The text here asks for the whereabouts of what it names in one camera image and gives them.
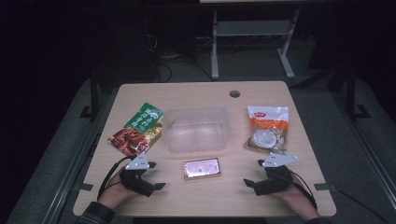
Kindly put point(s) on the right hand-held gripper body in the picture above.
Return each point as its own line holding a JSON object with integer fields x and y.
{"x": 275, "y": 182}

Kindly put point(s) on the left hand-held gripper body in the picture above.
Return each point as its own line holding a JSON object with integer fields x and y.
{"x": 137, "y": 182}

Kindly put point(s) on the green and red seasoning packet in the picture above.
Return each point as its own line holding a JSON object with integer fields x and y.
{"x": 138, "y": 130}

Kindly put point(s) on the clear plastic container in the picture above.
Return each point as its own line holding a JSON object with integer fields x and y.
{"x": 196, "y": 129}

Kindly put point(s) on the person's left hand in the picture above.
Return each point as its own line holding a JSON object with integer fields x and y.
{"x": 113, "y": 193}

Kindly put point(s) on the person's right hand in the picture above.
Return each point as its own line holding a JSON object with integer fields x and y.
{"x": 297, "y": 199}

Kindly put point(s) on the white and orange food packet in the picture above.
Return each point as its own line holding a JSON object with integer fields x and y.
{"x": 267, "y": 129}

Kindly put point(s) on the black tape strip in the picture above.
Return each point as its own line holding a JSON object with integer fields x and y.
{"x": 84, "y": 187}
{"x": 325, "y": 187}

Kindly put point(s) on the black metal stand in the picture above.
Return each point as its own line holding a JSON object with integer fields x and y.
{"x": 94, "y": 93}
{"x": 351, "y": 93}

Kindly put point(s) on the white metal table frame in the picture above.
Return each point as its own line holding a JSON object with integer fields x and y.
{"x": 252, "y": 28}

